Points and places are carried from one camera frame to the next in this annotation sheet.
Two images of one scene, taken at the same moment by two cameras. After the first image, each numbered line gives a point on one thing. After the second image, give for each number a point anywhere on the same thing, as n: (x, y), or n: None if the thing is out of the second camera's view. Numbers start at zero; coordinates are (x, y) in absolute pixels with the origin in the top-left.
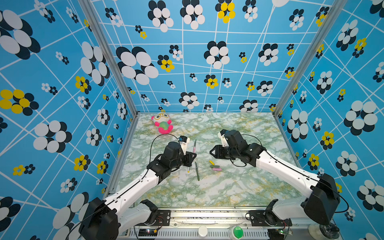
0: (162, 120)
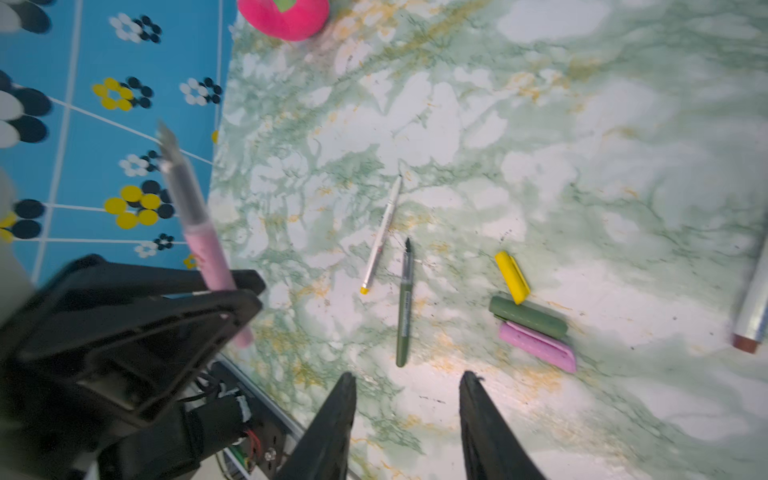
0: (290, 20)
